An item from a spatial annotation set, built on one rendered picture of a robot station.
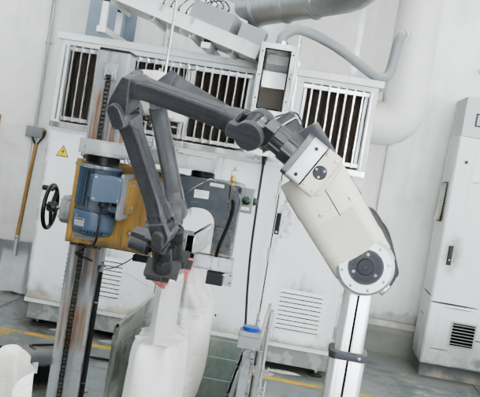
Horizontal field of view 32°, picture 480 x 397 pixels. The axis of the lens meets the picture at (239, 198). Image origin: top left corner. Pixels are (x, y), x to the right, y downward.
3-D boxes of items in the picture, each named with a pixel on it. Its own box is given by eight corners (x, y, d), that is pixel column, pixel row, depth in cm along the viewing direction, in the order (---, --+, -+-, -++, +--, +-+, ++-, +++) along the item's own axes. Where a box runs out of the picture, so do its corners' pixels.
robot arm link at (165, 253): (165, 254, 237) (174, 240, 241) (143, 245, 239) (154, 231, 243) (165, 268, 242) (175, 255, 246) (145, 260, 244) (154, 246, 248)
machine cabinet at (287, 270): (333, 383, 574) (385, 81, 563) (13, 324, 592) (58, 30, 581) (329, 346, 689) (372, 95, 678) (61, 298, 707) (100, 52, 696)
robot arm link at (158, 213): (119, 103, 218) (139, 90, 227) (102, 105, 221) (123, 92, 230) (166, 247, 234) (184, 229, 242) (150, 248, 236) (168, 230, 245)
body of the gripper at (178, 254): (160, 250, 278) (161, 232, 274) (190, 256, 277) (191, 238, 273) (155, 262, 272) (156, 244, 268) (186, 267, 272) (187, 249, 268)
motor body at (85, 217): (106, 239, 288) (118, 168, 287) (64, 232, 289) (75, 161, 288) (117, 236, 303) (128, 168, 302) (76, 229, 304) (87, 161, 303)
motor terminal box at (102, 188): (118, 211, 284) (123, 177, 283) (88, 207, 280) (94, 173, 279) (113, 208, 292) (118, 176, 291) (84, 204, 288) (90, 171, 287)
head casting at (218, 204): (230, 259, 305) (243, 179, 303) (165, 247, 307) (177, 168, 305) (237, 250, 335) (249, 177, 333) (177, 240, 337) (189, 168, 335)
